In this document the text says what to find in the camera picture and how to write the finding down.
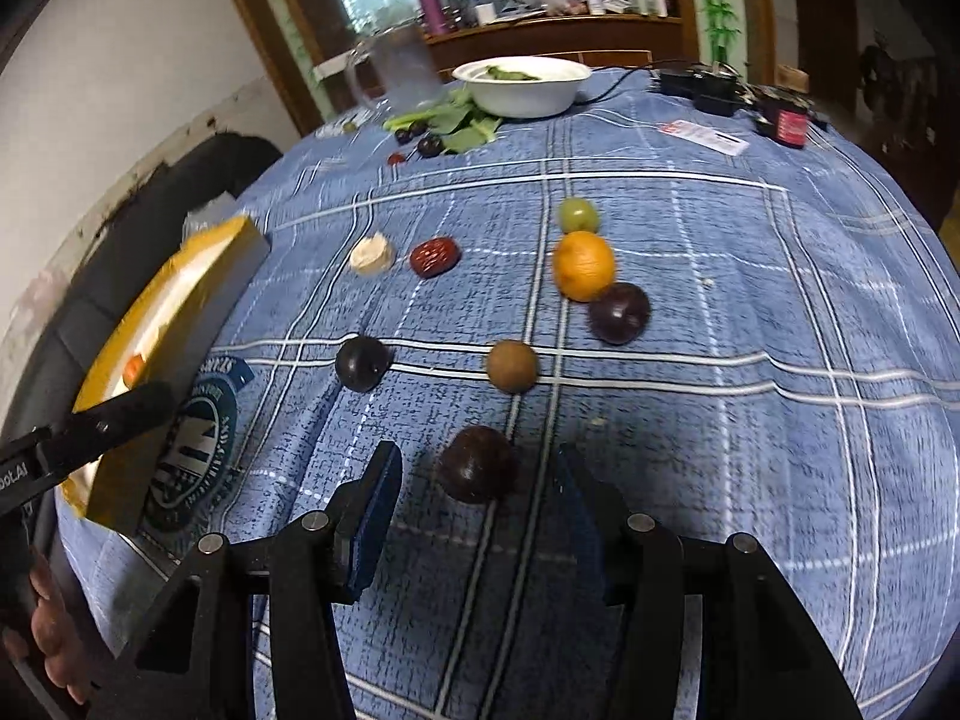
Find dark plum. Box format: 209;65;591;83
587;283;651;346
335;335;392;394
416;133;446;160
434;424;519;504

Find dark plum front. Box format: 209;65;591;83
434;424;519;504

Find brown kiwi berry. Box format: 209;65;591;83
487;340;539;395

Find small peeled sugarcane piece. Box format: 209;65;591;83
348;232;395;277

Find large orange tangerine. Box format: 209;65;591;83
551;231;617;302

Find red jujube date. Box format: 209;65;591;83
409;236;462;280

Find green grape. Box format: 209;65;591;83
558;197;601;234

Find left hand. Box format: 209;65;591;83
28;550;91;706

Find yellow rimmed white foam tray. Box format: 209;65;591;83
60;215;270;536

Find black leather sofa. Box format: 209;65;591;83
2;132;281;440

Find clear plastic bag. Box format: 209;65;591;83
182;192;238;241

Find blue plaid tablecloth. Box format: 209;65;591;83
59;73;958;718

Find dark plum by greens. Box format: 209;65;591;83
416;133;446;160

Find white pink paper card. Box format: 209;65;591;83
658;119;748;158

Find small red black box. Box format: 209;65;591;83
755;86;811;149

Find clear glass pitcher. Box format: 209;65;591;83
345;21;444;115

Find green leafy vegetables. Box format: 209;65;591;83
384;86;501;158

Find black power adapter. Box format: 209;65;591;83
654;65;745;117

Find purple thermos bottle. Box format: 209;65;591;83
418;0;449;36

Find white bowl with greens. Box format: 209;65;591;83
452;55;592;121

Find wooden sideboard cabinet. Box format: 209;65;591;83
427;13;700;80

